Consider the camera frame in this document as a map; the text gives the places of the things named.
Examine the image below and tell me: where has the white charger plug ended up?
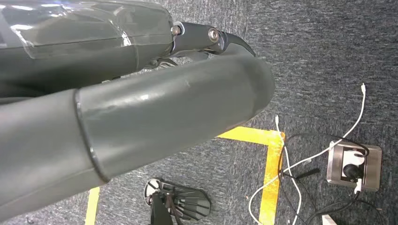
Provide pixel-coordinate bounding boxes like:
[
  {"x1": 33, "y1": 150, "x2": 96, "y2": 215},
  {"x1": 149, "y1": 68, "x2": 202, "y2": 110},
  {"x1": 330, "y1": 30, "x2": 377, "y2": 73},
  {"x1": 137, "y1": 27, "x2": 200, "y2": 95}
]
[{"x1": 341, "y1": 150, "x2": 366, "y2": 169}]

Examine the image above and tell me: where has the yellow floor tape strip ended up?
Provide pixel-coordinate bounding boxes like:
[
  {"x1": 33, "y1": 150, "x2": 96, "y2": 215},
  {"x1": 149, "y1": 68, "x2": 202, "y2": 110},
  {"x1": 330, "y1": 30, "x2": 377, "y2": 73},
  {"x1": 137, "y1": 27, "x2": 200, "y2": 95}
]
[{"x1": 84, "y1": 186, "x2": 101, "y2": 225}]

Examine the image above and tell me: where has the long white charging cable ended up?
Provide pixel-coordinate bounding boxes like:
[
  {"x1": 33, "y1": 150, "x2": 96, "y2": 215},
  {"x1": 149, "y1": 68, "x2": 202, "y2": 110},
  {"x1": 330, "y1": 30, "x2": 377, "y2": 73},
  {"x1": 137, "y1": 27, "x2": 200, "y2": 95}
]
[{"x1": 248, "y1": 82, "x2": 367, "y2": 225}]

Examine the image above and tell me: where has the black power plug with cable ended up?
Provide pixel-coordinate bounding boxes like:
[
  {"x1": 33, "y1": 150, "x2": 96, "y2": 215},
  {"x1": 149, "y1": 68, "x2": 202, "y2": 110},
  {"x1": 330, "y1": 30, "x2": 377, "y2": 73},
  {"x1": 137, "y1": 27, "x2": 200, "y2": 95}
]
[{"x1": 306, "y1": 164, "x2": 383, "y2": 225}]

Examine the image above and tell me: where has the thin black cable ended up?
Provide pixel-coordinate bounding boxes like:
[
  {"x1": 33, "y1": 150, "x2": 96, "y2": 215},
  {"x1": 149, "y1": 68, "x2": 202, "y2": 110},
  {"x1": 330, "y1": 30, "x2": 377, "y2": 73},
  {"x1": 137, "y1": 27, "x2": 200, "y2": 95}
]
[{"x1": 277, "y1": 133, "x2": 371, "y2": 225}]

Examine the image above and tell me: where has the white flat object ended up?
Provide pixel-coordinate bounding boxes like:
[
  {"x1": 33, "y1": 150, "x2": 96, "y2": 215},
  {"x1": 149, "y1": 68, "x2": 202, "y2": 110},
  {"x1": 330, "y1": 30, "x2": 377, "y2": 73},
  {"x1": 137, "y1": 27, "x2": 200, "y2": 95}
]
[{"x1": 321, "y1": 214, "x2": 338, "y2": 225}]

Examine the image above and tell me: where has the yellow floor tape corner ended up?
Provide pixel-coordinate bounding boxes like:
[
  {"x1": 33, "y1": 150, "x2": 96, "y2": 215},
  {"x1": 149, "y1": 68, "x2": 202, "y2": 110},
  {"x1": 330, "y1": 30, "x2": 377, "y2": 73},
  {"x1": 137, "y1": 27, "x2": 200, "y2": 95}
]
[{"x1": 217, "y1": 126, "x2": 286, "y2": 225}]

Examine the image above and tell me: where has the steel floor socket box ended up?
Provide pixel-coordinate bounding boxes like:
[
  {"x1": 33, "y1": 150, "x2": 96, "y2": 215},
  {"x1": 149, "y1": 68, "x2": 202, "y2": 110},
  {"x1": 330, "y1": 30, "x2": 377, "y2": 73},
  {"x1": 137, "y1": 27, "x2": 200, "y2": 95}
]
[{"x1": 326, "y1": 141, "x2": 383, "y2": 192}]

